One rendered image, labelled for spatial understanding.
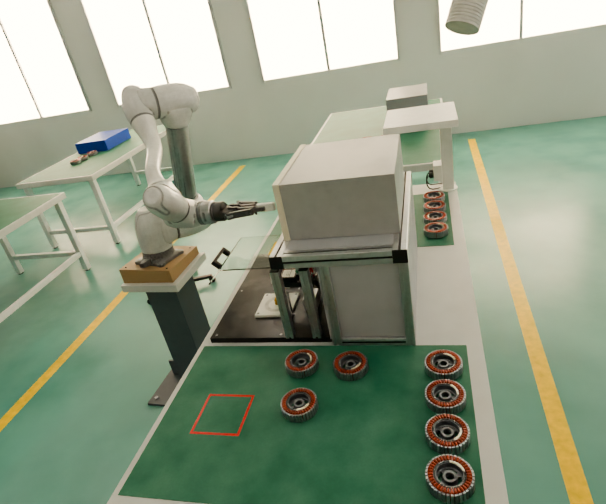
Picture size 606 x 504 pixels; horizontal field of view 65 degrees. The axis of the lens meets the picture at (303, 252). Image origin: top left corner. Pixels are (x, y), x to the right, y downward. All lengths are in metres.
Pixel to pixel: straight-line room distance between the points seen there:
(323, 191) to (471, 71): 4.93
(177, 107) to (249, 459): 1.44
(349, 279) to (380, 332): 0.23
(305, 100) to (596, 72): 3.37
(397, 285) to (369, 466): 0.54
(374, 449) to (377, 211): 0.70
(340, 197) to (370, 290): 0.31
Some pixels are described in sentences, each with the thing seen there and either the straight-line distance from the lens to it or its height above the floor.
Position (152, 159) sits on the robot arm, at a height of 1.41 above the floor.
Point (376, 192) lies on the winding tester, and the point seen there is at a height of 1.26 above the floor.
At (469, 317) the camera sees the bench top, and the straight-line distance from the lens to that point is 1.78.
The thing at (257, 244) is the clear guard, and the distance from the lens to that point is 1.77.
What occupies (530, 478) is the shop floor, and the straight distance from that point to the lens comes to 2.29.
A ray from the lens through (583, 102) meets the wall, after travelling 6.65.
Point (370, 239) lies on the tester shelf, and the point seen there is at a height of 1.11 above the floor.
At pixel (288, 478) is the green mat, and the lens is 1.37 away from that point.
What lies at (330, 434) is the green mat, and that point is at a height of 0.75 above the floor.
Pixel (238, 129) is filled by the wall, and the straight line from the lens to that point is 6.86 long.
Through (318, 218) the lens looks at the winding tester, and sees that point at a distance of 1.56.
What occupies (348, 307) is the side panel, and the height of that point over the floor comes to 0.90.
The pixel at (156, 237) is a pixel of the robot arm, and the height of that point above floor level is 0.95.
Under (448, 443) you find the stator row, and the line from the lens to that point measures 1.34.
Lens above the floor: 1.82
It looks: 27 degrees down
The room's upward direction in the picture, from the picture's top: 12 degrees counter-clockwise
